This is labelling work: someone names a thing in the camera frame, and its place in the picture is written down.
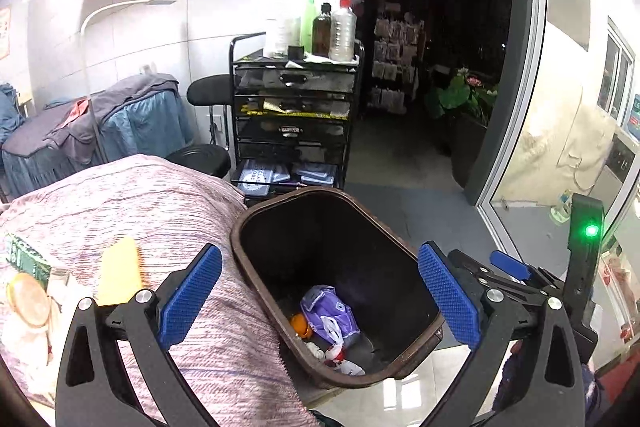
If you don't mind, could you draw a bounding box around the black round stool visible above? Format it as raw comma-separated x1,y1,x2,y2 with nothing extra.
166,74,233,179

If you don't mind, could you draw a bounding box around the blue covered massage bed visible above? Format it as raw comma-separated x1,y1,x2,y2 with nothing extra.
1,72,194,197

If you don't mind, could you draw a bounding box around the purple striped bed cover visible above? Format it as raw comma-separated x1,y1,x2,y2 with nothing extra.
1,155,314,426

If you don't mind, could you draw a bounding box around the green patterned package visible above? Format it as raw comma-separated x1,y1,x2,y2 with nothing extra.
3,233,51,288

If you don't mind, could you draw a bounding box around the black mesh drawer cart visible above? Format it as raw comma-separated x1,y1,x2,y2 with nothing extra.
229,32,364,205

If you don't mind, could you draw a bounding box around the dark brown trash bin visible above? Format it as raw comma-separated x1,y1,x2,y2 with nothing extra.
230,186,444,389

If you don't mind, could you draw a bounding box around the yellow sponge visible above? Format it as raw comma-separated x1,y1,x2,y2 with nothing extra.
94,237,142,306

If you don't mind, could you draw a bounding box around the purple plastic bag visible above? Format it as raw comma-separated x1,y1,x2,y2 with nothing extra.
300,285,360,349

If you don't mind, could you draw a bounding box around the blue bundle of bedding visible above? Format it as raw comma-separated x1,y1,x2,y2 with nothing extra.
0,83,25,144

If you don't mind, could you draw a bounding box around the wall poster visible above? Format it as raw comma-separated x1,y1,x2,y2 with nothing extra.
0,6,12,60

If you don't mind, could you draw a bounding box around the potted green plant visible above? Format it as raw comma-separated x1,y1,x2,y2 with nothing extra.
436,68,499,127

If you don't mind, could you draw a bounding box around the green pump bottle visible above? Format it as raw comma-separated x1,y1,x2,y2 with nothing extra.
299,0,318,53

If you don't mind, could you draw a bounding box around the dark brown glass bottle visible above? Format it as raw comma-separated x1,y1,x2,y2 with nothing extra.
311,0,332,57

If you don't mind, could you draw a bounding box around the white tissue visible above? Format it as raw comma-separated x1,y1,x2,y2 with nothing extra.
306,343,366,376

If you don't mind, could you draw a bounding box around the white floor lamp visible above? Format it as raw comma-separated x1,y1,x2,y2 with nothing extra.
78,0,177,163

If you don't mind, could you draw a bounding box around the clear plastic bottle red cap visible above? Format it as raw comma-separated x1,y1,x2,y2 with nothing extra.
329,0,357,63

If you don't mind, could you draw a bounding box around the orange fruit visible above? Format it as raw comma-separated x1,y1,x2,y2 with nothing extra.
290,312,314,340

